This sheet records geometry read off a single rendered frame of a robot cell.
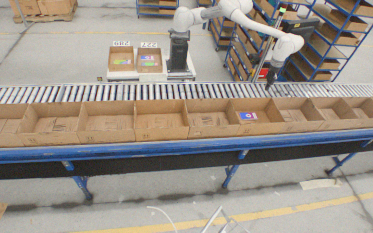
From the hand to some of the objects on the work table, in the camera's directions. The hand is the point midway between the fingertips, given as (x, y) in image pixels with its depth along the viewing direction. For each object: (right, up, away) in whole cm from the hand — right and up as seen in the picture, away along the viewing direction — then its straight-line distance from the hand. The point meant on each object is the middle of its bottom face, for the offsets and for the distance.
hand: (267, 86), depth 165 cm
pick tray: (-140, +41, +82) cm, 167 cm away
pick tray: (-108, +40, +85) cm, 143 cm away
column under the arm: (-75, +37, +87) cm, 121 cm away
